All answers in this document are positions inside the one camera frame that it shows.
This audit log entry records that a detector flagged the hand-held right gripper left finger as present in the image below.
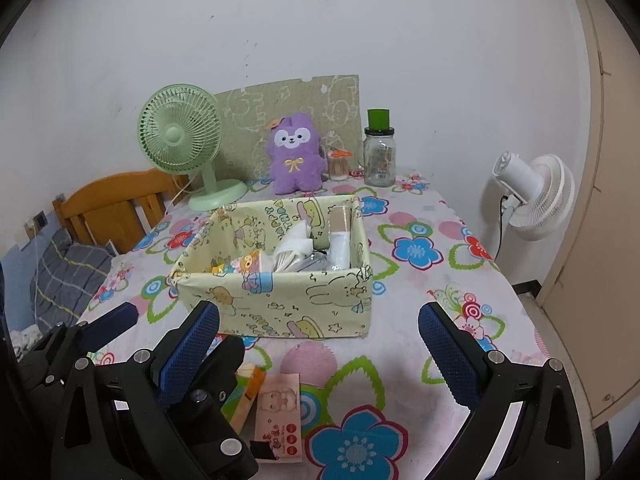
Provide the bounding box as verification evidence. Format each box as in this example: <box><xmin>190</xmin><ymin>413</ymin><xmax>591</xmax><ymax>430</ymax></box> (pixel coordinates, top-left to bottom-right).
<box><xmin>50</xmin><ymin>300</ymin><xmax>221</xmax><ymax>480</ymax></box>

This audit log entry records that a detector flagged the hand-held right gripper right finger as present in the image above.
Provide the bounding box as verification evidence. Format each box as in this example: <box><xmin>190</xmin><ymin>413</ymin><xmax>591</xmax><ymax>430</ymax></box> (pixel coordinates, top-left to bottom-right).
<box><xmin>418</xmin><ymin>301</ymin><xmax>596</xmax><ymax>480</ymax></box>

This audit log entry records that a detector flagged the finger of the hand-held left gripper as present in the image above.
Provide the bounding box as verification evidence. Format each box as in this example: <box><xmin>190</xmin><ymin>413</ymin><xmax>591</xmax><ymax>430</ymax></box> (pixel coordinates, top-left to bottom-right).
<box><xmin>20</xmin><ymin>303</ymin><xmax>139</xmax><ymax>376</ymax></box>
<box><xmin>167</xmin><ymin>334</ymin><xmax>260</xmax><ymax>480</ymax></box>

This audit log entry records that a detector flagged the green tissue pack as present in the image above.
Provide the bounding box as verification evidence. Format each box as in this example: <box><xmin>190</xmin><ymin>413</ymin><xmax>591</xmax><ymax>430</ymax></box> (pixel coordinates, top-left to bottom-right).
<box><xmin>221</xmin><ymin>362</ymin><xmax>267</xmax><ymax>436</ymax></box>

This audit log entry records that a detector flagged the pink tissue pack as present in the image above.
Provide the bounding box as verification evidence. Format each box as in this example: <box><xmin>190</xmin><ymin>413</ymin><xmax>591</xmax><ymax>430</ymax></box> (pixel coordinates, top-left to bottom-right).
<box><xmin>252</xmin><ymin>372</ymin><xmax>302</xmax><ymax>462</ymax></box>

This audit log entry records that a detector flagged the yellow cartoon print storage box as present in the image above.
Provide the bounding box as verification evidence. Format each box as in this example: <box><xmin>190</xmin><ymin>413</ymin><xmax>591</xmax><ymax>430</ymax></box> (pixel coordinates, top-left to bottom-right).
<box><xmin>169</xmin><ymin>195</ymin><xmax>374</xmax><ymax>340</ymax></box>

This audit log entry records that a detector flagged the yellow cartoon tissue pack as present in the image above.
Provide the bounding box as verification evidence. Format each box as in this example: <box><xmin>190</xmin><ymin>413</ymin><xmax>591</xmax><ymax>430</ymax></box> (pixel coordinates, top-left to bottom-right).
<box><xmin>210</xmin><ymin>250</ymin><xmax>266</xmax><ymax>277</ymax></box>

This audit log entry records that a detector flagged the white cloth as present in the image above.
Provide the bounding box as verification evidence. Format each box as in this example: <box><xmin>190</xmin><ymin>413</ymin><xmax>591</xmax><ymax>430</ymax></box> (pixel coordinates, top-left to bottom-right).
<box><xmin>272</xmin><ymin>221</ymin><xmax>316</xmax><ymax>271</ymax></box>

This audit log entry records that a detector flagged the clear plastic bag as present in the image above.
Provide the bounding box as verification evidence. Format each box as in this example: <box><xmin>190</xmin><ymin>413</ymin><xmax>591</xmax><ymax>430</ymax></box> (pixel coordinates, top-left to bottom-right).
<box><xmin>300</xmin><ymin>247</ymin><xmax>331</xmax><ymax>272</ymax></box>

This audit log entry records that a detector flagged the grey plaid pillow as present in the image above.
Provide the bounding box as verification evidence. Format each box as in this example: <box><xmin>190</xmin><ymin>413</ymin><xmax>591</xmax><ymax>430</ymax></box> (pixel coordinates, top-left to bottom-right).
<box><xmin>29</xmin><ymin>230</ymin><xmax>115</xmax><ymax>328</ymax></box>

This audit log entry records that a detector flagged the blue bedsheet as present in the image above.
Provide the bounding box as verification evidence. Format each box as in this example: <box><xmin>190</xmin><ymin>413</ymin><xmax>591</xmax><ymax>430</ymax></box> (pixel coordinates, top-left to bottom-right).
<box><xmin>0</xmin><ymin>245</ymin><xmax>61</xmax><ymax>341</ymax></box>

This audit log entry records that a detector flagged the white wrapped pack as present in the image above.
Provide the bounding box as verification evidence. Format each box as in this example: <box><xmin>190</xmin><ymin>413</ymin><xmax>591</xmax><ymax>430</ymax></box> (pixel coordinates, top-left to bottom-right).
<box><xmin>327</xmin><ymin>230</ymin><xmax>353</xmax><ymax>271</ymax></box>

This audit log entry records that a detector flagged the brown cardboard tube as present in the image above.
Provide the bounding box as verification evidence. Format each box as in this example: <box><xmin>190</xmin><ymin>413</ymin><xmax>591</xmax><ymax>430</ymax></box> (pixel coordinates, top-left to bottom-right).
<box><xmin>330</xmin><ymin>205</ymin><xmax>353</xmax><ymax>233</ymax></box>

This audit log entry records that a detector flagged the white standing fan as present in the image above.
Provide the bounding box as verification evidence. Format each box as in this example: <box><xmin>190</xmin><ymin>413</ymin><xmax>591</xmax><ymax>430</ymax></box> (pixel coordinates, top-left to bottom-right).
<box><xmin>491</xmin><ymin>151</ymin><xmax>576</xmax><ymax>242</ymax></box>

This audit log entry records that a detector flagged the green desk fan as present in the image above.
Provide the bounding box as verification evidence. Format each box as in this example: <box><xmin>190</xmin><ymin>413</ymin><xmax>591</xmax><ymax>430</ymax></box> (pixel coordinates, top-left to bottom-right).
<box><xmin>138</xmin><ymin>84</ymin><xmax>248</xmax><ymax>212</ymax></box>

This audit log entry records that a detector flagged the purple plush toy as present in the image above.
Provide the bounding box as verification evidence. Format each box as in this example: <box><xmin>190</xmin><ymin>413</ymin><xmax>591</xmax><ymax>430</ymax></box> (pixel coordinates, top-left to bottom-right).
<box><xmin>265</xmin><ymin>112</ymin><xmax>326</xmax><ymax>196</ymax></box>

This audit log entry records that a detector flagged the glass mug with green lid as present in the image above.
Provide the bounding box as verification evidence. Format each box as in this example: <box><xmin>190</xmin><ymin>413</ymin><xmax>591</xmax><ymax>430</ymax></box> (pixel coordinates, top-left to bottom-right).
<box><xmin>362</xmin><ymin>108</ymin><xmax>397</xmax><ymax>187</ymax></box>

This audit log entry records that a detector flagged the cotton swab jar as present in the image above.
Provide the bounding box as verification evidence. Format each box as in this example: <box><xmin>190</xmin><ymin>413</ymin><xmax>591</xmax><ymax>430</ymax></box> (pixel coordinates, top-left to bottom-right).
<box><xmin>326</xmin><ymin>149</ymin><xmax>353</xmax><ymax>182</ymax></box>

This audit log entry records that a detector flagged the beige door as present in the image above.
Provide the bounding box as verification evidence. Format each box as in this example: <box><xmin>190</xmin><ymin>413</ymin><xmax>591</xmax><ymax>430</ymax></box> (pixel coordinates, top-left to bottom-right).
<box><xmin>537</xmin><ymin>0</ymin><xmax>640</xmax><ymax>426</ymax></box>

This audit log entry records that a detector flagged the green cartoon print mat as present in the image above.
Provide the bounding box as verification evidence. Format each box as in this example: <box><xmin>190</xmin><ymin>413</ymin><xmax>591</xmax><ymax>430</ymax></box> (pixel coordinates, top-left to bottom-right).
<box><xmin>215</xmin><ymin>75</ymin><xmax>361</xmax><ymax>181</ymax></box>

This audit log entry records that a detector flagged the black fan cable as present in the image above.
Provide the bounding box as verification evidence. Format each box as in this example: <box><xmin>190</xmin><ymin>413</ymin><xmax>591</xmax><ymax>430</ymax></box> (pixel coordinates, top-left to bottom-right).
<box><xmin>495</xmin><ymin>192</ymin><xmax>511</xmax><ymax>261</ymax></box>

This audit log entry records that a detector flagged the white fan cable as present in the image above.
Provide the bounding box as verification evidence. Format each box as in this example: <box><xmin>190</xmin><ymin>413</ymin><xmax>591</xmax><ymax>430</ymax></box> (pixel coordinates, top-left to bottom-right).
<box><xmin>170</xmin><ymin>177</ymin><xmax>193</xmax><ymax>206</ymax></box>

